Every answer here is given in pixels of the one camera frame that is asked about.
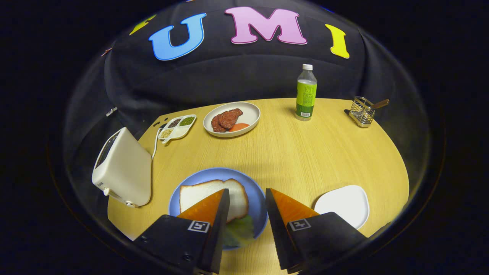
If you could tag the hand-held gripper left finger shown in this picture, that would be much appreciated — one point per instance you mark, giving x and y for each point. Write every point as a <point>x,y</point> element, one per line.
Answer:
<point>217,236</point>

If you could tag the black backdrop cloth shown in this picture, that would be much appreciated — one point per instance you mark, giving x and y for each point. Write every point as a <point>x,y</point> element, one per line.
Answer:
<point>248,72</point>

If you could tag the white divided tray of grains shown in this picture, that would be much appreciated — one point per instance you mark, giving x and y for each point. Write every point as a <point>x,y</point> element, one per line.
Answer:
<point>178,132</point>

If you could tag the pink clip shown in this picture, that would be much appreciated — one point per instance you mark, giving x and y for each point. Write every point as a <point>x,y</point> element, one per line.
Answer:
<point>106,51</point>

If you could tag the square white plate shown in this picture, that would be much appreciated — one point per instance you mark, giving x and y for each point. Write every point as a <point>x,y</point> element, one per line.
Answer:
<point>345,204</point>

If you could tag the toasted bread slice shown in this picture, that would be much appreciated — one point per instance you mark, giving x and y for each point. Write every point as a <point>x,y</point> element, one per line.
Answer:
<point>198,194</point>

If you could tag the white clip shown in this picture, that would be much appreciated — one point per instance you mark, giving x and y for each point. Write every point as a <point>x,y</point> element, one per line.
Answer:
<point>111,111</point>

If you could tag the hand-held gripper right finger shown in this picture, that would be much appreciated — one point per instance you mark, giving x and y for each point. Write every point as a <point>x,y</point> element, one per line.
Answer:
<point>279,233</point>

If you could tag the white toaster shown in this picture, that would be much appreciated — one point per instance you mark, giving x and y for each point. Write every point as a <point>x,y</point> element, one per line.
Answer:
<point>126,172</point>

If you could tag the green lettuce leaf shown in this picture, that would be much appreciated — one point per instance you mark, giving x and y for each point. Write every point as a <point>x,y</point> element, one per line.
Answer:
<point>238,231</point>

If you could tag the red tomato slice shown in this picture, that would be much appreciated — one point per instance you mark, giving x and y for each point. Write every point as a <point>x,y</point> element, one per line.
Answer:
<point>238,126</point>

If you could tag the round white plate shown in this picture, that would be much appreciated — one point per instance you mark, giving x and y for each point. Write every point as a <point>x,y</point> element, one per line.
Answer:
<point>250,112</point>

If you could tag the round blue plate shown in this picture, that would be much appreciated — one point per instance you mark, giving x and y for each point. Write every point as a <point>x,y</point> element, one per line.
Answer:
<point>252,187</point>

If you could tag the green label water bottle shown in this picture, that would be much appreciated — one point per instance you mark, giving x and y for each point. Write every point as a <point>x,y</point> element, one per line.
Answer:
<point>306,95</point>

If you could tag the brown meat slice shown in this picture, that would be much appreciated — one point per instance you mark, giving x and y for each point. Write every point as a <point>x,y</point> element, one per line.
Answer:
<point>216,124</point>
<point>230,117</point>

